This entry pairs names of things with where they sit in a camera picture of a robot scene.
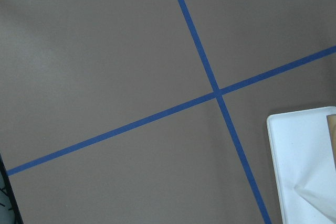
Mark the white towel rack tray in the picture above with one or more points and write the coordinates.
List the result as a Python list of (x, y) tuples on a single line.
[(304, 165)]

